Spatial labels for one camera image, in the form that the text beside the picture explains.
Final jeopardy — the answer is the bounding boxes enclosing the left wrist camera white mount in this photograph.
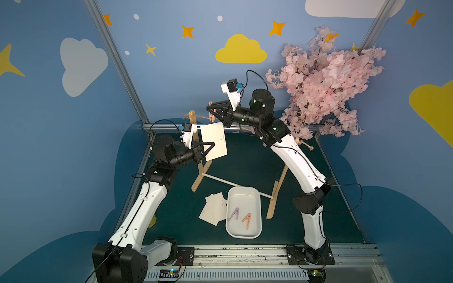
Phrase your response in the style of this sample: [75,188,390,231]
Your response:
[180,123,197,149]

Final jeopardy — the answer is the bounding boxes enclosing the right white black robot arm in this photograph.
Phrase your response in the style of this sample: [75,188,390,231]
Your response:
[206,88,331,264]

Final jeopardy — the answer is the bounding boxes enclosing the aluminium frame profiles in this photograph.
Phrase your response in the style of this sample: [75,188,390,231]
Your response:
[83,0,397,245]

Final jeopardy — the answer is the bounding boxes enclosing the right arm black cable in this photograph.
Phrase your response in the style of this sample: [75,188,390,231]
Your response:
[238,70,363,213]

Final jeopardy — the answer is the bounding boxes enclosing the jute string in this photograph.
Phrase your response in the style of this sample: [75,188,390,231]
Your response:
[182,112,315,151]

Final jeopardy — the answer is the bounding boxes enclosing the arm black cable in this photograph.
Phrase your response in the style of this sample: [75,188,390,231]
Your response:
[238,70,363,213]
[84,119,185,283]

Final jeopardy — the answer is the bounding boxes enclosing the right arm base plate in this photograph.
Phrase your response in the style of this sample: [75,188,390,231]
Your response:
[285,243,336,266]

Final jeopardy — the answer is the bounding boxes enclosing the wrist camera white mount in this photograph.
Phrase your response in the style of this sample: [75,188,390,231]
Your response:
[180,123,197,149]
[221,79,244,111]

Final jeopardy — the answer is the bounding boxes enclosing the white postcard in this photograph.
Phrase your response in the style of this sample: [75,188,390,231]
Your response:
[205,192,225,216]
[199,200,227,226]
[200,122,228,161]

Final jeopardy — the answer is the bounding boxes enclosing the purple clothespin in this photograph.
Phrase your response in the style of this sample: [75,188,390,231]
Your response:
[228,208,239,221]

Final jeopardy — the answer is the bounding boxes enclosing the aluminium front rail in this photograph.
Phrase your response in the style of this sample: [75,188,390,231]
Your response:
[144,244,393,283]

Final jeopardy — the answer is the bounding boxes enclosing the white rectangular tray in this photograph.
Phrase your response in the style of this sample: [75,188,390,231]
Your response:
[225,186,262,239]

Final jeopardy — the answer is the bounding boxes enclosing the pink cherry blossom tree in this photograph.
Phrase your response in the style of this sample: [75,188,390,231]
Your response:
[265,25,386,140]

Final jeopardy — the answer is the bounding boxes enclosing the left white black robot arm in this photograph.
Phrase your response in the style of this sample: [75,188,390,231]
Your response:
[92,135,215,283]

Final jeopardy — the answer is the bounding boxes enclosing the wooden drying rack frame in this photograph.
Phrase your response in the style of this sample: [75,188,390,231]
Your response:
[183,110,288,219]

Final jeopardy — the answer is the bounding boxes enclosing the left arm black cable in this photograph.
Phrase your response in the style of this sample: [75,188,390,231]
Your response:
[84,119,185,283]

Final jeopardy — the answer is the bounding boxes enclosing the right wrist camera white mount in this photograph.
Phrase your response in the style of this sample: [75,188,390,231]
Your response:
[221,79,244,111]

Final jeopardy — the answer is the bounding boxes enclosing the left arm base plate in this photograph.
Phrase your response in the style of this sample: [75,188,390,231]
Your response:
[157,246,195,266]

